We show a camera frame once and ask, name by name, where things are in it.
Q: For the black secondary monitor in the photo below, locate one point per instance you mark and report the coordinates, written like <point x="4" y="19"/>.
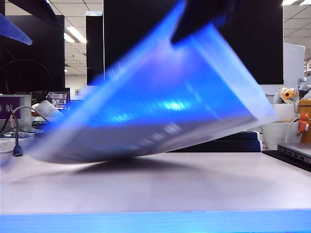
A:
<point x="34" y="60"/>

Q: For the yellow rectangular tin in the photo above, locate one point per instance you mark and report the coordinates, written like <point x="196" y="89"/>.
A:
<point x="306" y="106"/>

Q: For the black upright panel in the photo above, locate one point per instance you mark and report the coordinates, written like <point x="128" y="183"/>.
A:
<point x="94" y="48"/>

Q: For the white partition board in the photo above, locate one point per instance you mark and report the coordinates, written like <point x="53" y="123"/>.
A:
<point x="294" y="65"/>

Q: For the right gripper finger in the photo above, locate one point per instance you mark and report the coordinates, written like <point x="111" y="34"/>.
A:
<point x="194" y="21"/>

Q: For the printed paper sheets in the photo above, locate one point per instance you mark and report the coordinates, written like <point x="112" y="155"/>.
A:
<point x="8" y="144"/>

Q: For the silver laptop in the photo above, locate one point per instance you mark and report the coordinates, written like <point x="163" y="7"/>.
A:
<point x="297" y="151"/>

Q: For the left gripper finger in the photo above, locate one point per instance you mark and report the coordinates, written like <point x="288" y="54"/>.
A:
<point x="14" y="31"/>
<point x="36" y="8"/>

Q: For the transparent plastic zipper file bag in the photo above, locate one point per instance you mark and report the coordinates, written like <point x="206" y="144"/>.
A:
<point x="158" y="102"/>

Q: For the straw hat sunflower ornament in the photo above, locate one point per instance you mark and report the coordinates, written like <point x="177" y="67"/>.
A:
<point x="288" y="94"/>

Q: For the purple sign acrylic stand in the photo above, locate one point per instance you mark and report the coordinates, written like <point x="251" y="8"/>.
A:
<point x="12" y="108"/>

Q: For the white ceramic mug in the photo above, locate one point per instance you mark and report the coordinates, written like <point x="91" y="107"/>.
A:
<point x="274" y="136"/>

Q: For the white desk organizer box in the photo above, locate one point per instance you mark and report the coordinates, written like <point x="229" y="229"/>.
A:
<point x="284" y="110"/>

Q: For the grey plush toy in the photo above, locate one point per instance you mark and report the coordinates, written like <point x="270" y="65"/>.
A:
<point x="307" y="87"/>

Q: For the small screen with code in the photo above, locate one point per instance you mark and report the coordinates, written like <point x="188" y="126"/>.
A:
<point x="58" y="98"/>

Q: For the white rounded object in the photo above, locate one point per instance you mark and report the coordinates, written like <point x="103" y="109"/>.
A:
<point x="47" y="108"/>

